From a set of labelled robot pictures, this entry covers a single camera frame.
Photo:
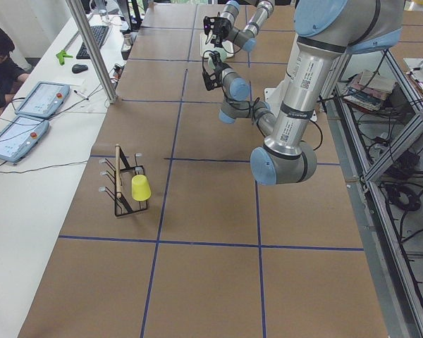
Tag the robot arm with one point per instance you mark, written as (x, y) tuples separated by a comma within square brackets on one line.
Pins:
[(325, 30), (245, 38)]

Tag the silver metal cylinder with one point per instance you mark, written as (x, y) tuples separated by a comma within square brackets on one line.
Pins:
[(127, 40)]

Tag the black computer mouse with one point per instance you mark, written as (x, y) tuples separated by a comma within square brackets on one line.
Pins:
[(79, 68)]

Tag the lower teach pendant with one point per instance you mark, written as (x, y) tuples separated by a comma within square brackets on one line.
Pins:
[(20, 136)]

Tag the yellow cup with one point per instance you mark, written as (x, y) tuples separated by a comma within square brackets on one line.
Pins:
[(140, 188)]

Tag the teach pendant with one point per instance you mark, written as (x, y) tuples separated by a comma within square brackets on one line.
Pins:
[(20, 136), (44, 100)]

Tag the green plastic tool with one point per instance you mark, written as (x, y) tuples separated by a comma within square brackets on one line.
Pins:
[(61, 56)]

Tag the upper teach pendant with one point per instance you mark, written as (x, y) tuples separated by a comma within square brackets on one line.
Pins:
[(44, 100)]

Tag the cream bear tray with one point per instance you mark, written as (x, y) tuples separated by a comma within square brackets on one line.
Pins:
[(226, 51)]

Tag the light green cup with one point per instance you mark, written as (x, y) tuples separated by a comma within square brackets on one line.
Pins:
[(217, 55)]

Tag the black wire cup rack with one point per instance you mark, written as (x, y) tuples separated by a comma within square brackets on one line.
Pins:
[(120, 172)]

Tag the aluminium frame post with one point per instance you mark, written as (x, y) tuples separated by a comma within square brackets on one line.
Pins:
[(85, 31)]

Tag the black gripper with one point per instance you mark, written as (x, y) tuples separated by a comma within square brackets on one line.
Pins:
[(216, 67), (223, 27)]

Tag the stack of magazines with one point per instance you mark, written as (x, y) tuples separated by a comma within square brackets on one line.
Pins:
[(368, 91)]

